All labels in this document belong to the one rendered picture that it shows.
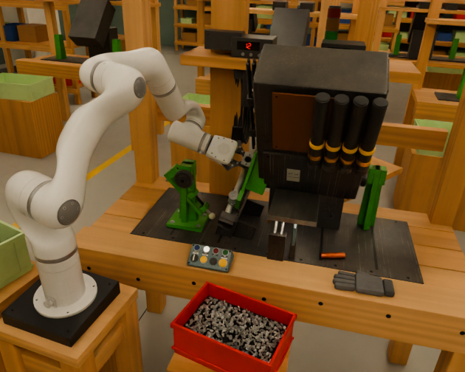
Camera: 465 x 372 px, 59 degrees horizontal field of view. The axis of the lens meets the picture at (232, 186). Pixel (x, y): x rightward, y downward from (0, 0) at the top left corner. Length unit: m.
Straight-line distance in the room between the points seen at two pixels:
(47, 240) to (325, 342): 1.73
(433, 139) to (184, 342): 1.30
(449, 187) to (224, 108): 1.01
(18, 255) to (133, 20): 1.04
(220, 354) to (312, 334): 1.36
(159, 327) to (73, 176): 1.53
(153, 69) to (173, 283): 0.76
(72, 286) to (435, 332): 1.15
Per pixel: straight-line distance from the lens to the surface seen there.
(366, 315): 1.49
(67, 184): 1.14
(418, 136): 1.92
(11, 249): 1.69
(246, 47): 1.65
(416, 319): 1.50
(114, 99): 1.18
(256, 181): 1.50
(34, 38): 7.13
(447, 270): 1.74
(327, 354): 2.47
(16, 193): 1.22
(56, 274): 1.31
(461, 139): 1.86
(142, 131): 2.00
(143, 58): 1.31
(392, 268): 1.61
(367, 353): 2.54
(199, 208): 1.66
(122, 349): 1.63
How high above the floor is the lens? 1.82
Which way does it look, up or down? 27 degrees down
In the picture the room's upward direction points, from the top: 2 degrees clockwise
